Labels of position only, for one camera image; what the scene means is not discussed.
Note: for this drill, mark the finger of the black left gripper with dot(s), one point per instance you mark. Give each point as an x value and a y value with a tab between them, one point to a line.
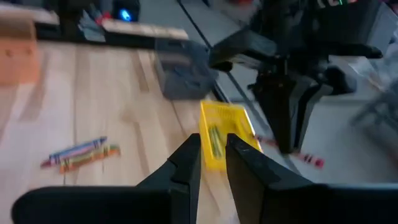
280	109
311	102

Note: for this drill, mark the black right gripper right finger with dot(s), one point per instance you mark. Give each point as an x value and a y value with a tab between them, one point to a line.
311	205

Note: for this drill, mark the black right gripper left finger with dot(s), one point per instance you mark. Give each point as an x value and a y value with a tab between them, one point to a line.
93	205

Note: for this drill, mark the red crayon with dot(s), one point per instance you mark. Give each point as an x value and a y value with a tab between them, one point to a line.
312	160

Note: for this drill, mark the orange crayon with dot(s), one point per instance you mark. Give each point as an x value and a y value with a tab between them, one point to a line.
66	168

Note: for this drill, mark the yellow plastic basket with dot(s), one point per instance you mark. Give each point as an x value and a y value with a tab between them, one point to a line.
224	115

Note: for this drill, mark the blue crayon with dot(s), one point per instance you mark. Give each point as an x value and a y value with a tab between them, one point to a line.
81	149

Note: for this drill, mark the dark grey plastic bin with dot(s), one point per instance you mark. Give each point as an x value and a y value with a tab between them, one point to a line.
186	84

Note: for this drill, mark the orange translucent plastic bin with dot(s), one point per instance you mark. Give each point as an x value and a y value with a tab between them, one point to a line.
18	62

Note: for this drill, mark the dark device with blue light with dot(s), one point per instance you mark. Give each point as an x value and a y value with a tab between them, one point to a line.
126	15

